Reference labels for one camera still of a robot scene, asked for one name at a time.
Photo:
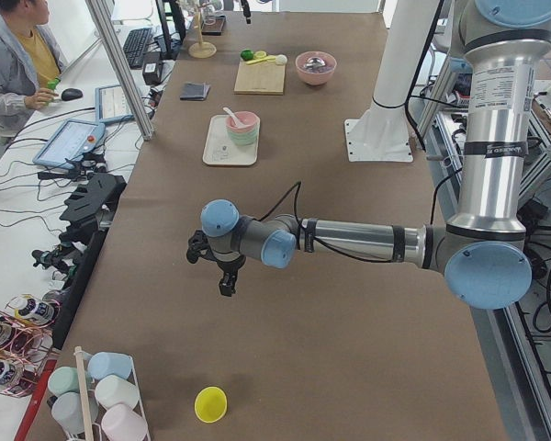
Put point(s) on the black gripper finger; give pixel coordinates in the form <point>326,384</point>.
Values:
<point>246,10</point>

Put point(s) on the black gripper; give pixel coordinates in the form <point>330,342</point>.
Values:
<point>230,265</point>

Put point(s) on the small pink bowl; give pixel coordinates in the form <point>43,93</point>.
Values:
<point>245,121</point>

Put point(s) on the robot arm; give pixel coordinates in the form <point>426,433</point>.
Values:
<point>479,250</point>

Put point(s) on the large pink bowl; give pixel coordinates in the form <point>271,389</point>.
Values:
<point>318,75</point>

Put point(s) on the green lime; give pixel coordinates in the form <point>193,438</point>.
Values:
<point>246,55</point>

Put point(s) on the yellow plastic knife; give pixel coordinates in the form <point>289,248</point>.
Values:
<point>268,58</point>

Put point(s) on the wooden cup tree stand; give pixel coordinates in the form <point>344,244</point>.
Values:
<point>200,49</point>

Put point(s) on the bamboo cutting board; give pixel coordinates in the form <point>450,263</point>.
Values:
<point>263,78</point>

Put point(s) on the metal ice scoop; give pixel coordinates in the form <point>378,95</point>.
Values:
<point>314,64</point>

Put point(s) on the grey folded cloth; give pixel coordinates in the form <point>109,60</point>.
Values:
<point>194,91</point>

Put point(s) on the black keyboard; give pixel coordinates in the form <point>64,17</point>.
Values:
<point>136,45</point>

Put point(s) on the yellow plastic cup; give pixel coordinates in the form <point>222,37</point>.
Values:
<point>211,404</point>

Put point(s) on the cream rabbit tray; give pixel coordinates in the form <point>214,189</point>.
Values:
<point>220,150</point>

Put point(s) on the blue plastic cup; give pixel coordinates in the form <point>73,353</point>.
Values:
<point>103,364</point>

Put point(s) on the white plastic cup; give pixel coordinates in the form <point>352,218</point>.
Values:
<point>113,390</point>

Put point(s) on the blue teach pendant far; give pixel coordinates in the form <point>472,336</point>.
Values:
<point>111,105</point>

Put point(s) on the blue teach pendant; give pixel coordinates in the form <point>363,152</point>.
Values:
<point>70,142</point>
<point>111,105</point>

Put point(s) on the pink plastic cup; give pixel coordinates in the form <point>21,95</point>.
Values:
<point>120,422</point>

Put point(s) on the green plastic cup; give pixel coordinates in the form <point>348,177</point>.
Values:
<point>63,380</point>

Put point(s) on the black computer mouse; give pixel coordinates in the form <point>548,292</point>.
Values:
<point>70,94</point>

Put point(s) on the blue teach pendant near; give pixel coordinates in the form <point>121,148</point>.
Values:
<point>70,142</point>

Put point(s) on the person in white coat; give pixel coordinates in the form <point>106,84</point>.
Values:
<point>30,57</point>

